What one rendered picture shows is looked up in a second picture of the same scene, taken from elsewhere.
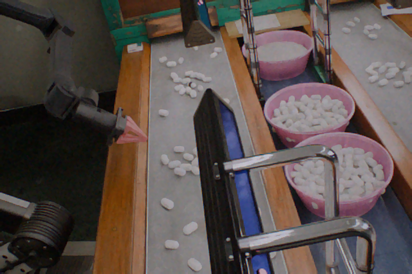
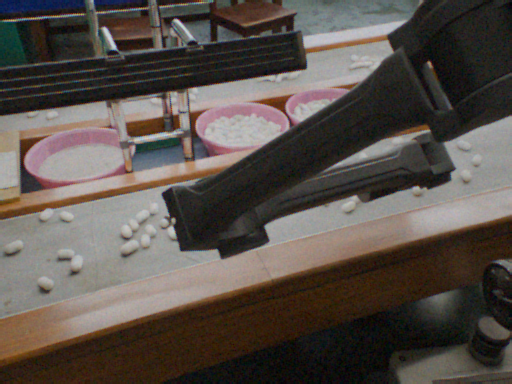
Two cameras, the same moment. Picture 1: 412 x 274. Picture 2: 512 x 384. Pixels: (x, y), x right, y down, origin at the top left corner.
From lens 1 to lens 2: 186 cm
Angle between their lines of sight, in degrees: 86
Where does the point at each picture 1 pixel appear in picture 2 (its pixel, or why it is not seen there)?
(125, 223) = (471, 202)
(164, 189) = (393, 200)
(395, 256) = not seen: hidden behind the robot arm
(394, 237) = not seen: hidden behind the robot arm
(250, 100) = (227, 158)
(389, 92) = (205, 97)
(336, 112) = (237, 121)
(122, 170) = (391, 229)
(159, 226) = (447, 192)
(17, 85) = not seen: outside the picture
